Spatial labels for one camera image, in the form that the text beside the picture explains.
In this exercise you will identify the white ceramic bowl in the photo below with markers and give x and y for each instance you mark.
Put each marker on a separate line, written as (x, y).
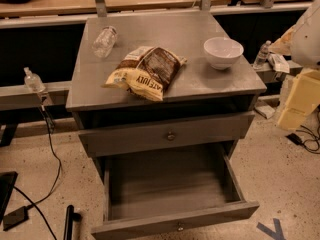
(222, 52)

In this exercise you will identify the small water bottle right rail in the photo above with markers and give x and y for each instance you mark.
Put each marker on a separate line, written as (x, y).
(262, 55)

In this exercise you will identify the grey block on floor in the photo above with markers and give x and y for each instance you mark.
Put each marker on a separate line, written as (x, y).
(264, 109)

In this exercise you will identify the black post on floor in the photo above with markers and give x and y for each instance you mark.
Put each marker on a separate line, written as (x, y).
(71, 217)

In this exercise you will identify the upper grey drawer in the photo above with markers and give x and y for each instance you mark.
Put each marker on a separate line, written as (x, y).
(181, 132)

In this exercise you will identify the black power adapter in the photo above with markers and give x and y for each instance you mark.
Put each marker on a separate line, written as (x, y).
(15, 218)
(295, 139)

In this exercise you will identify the black power adapter left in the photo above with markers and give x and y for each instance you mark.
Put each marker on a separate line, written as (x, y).
(15, 218)

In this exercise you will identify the clear bottle on left rail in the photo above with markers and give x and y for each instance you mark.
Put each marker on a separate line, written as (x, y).
(33, 81)

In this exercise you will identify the black power adapter right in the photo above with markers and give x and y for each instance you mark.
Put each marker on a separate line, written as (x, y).
(295, 139)

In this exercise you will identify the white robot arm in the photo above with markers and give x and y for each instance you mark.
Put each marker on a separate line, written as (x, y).
(302, 43)

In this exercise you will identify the brown yellow chip bag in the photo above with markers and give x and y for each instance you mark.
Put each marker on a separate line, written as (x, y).
(146, 72)

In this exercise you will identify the white packet on right rail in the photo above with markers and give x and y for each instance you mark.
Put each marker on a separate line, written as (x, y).
(278, 63)

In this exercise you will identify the clear plastic bottle on cabinet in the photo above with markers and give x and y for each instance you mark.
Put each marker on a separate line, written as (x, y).
(103, 44)

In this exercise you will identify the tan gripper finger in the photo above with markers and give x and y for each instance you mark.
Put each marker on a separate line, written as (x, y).
(305, 92)
(291, 119)

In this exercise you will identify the open middle drawer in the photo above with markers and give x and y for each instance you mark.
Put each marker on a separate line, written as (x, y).
(167, 190)

